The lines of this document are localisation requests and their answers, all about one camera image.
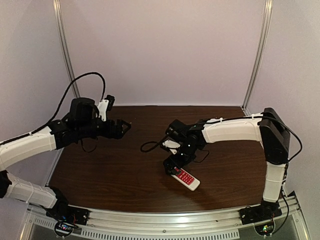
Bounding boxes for white remote control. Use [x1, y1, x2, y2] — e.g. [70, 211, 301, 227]
[171, 167, 201, 191]

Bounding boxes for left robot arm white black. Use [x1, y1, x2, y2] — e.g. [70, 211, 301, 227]
[0, 95, 131, 209]

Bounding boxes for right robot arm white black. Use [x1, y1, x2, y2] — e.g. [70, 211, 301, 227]
[160, 108, 292, 209]

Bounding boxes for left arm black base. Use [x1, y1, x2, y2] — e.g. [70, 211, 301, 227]
[43, 187, 90, 239]

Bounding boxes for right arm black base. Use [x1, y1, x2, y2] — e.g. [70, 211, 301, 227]
[238, 199, 282, 237]

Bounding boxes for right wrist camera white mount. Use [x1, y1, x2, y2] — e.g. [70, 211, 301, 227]
[160, 139, 181, 155]

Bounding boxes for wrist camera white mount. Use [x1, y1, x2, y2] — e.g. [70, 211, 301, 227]
[160, 139, 181, 155]
[97, 94, 115, 122]

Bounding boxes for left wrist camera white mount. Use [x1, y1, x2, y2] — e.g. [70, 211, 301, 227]
[97, 94, 115, 122]

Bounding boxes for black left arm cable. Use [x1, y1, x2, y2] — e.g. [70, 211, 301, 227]
[0, 72, 106, 147]

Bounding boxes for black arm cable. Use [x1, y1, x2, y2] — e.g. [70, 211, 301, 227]
[139, 117, 304, 163]
[0, 72, 106, 147]

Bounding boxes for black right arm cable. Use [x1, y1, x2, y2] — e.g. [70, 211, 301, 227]
[139, 117, 304, 163]

